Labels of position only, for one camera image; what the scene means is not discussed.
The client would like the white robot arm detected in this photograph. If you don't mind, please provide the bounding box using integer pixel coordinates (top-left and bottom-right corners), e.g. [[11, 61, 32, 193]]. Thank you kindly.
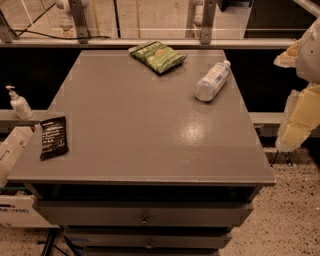
[[274, 18, 320, 152]]

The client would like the green chip bag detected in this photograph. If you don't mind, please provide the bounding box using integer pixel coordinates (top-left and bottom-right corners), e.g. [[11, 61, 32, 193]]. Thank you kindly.
[[129, 41, 186, 75]]

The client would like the grey drawer cabinet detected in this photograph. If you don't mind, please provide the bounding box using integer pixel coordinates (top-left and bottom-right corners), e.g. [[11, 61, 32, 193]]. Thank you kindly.
[[9, 50, 275, 256]]

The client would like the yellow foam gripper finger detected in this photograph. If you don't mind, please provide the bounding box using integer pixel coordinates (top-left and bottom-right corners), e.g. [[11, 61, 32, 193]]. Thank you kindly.
[[275, 83, 320, 152], [273, 40, 300, 68]]

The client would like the white labelled box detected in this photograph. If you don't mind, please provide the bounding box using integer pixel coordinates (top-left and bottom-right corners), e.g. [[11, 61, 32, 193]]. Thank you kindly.
[[0, 195, 57, 228]]

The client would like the clear plastic water bottle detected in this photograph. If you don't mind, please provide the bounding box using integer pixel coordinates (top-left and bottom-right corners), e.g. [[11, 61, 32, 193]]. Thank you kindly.
[[195, 60, 231, 102]]

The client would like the metal rail frame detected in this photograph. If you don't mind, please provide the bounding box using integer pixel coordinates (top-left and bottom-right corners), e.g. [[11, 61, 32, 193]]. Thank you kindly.
[[0, 0, 319, 49]]

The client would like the black rxbar chocolate wrapper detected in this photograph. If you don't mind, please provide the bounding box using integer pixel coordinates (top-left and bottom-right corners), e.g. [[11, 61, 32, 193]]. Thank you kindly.
[[40, 116, 69, 161]]

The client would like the black cable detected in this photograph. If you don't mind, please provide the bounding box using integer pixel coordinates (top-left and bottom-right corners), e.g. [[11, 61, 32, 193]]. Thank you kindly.
[[9, 2, 113, 41]]

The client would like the white cardboard box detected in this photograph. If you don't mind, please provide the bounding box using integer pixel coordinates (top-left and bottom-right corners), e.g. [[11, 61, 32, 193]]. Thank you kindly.
[[0, 126, 33, 187]]

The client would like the white pump soap bottle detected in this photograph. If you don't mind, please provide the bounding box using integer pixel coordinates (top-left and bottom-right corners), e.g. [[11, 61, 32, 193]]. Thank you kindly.
[[6, 85, 33, 120]]

